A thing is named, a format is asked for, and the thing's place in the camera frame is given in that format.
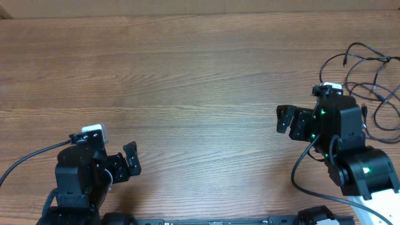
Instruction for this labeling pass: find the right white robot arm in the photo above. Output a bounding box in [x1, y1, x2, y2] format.
[276, 91, 399, 224]

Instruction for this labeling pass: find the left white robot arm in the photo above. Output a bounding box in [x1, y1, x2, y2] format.
[37, 141, 141, 225]

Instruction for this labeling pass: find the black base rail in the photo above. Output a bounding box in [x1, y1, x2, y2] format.
[101, 206, 355, 225]

